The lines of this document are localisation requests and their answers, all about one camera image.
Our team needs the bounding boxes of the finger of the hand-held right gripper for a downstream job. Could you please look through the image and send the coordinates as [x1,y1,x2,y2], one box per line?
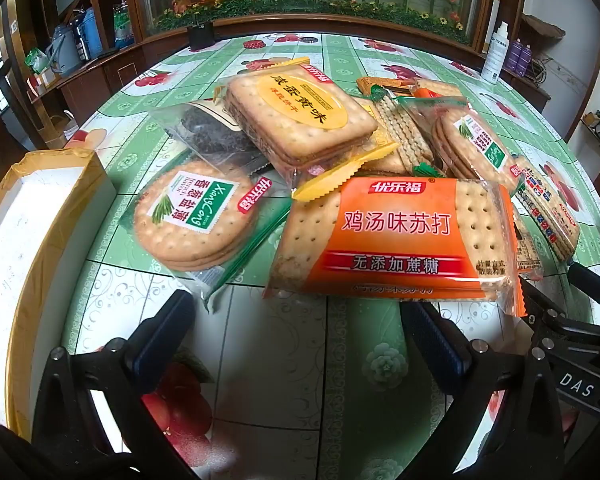
[519,280,600,346]
[569,261,600,306]

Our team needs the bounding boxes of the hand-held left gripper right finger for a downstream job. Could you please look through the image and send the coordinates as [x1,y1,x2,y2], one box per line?
[399,301,566,480]

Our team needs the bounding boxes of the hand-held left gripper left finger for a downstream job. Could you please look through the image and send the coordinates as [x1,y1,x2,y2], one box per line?
[30,289,201,480]

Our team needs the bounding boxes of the orange soda cracker packet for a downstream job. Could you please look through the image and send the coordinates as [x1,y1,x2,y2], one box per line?
[264,176,528,318]

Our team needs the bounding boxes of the green round cracker packet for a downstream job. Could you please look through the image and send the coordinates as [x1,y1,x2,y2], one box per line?
[121,160,293,313]
[397,96,526,193]

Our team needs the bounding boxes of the yellow taped cardboard box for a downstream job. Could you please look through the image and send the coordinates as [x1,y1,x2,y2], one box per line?
[0,149,118,441]

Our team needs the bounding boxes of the dried plum packet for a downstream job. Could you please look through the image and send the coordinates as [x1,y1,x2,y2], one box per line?
[149,101,271,176]

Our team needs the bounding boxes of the clear soda cracker packet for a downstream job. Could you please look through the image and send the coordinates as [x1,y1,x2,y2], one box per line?
[510,210,546,281]

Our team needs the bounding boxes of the green fruit print tablecloth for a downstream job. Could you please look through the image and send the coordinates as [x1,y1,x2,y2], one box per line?
[62,32,600,480]

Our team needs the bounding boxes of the small tan cracker packet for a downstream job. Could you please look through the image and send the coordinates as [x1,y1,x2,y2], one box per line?
[412,79,465,103]

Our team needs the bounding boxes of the white spray bottle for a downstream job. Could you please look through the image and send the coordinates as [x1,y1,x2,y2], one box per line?
[481,21,511,85]

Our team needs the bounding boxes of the yellow square cracker packet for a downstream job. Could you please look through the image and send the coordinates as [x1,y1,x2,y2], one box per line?
[215,56,401,203]

